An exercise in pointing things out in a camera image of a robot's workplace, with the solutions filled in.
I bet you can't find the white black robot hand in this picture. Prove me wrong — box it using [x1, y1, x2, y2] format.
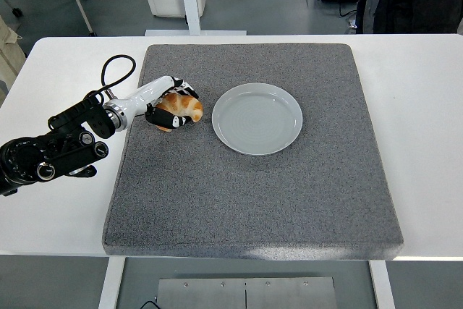
[114, 75, 200, 131]

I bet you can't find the golden croissant bread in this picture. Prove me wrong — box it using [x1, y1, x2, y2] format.
[154, 91, 204, 132]

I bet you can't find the beige fabric bundle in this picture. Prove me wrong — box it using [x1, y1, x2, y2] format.
[0, 15, 27, 95]

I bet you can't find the grey metal plate with screws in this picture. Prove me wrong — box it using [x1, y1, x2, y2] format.
[156, 276, 338, 309]

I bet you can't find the white table leg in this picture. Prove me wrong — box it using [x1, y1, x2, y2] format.
[98, 257, 127, 309]
[368, 260, 397, 309]

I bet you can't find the round grey plate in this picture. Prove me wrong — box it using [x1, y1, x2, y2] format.
[211, 81, 304, 156]

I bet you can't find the grey speckled mat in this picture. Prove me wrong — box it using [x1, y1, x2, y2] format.
[101, 43, 404, 261]

